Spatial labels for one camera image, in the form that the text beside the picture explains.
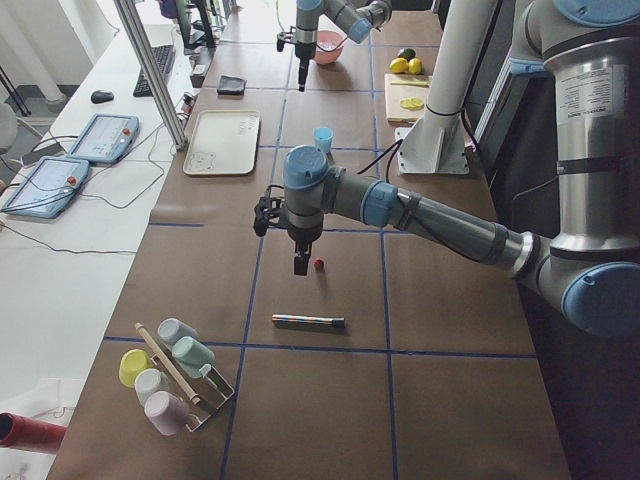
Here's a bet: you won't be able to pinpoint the light blue cup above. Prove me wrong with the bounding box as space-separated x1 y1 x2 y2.
313 126 334 154

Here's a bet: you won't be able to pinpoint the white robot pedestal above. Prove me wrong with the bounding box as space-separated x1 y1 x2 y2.
396 0 498 175

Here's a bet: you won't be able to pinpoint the grey white cup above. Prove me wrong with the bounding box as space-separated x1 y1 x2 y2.
134 368 174 407

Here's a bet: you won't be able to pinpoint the wooden cutting board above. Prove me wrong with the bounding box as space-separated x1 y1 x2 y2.
384 73 432 122

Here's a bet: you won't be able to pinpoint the teach pendant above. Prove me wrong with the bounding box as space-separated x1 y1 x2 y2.
67 113 140 164
1 156 90 219

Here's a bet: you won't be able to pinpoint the pink cup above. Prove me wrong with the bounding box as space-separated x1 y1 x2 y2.
144 391 190 436

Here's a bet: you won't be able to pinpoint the black keyboard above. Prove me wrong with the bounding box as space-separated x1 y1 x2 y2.
132 44 177 98

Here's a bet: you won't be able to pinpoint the yellow plastic knife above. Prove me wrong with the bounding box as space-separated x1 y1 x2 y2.
389 80 430 88

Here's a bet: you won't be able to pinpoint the lemon slices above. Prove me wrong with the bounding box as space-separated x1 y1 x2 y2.
399 97 424 111

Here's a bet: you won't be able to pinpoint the computer mouse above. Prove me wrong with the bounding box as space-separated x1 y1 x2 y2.
90 90 114 104

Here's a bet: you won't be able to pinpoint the pale grey cup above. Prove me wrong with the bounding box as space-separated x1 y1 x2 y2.
157 318 199 347

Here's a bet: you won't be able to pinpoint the far teach pendant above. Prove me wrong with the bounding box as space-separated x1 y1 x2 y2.
67 113 140 164

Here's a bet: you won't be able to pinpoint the yellow lemon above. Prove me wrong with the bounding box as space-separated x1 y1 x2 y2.
407 57 423 75
389 57 409 74

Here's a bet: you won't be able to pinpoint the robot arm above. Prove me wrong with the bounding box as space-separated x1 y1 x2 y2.
288 0 392 92
277 1 639 337

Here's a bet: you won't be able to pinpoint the aluminium frame post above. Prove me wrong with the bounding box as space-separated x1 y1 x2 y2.
114 0 188 151

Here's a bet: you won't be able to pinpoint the steel muddler black tip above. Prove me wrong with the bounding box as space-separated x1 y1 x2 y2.
271 314 346 330

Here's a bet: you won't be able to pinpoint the mint green cup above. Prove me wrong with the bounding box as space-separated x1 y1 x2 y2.
171 336 215 379

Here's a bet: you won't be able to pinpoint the pink bowl of ice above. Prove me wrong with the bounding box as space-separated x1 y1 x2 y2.
313 30 346 65

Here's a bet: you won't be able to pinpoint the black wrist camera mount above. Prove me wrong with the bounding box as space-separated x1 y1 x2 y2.
276 30 297 52

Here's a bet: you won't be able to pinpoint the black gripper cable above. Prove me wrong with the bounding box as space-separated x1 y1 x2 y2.
355 138 405 177

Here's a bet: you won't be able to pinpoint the near teach pendant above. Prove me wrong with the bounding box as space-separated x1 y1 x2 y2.
1 156 90 219

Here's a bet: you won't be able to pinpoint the cream bear tray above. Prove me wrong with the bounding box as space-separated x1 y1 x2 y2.
183 110 260 176

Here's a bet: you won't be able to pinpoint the folded grey cloth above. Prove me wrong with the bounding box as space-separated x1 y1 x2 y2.
217 75 247 96

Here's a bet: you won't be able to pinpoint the white wire cup rack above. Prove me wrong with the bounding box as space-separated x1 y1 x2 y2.
135 323 235 433

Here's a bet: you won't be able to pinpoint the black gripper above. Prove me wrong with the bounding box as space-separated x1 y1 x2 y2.
288 227 322 276
296 43 314 91

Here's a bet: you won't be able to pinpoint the yellow cup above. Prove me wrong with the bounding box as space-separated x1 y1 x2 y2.
118 349 152 388

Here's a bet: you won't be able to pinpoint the red cylinder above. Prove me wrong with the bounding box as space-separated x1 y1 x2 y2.
1 412 66 454

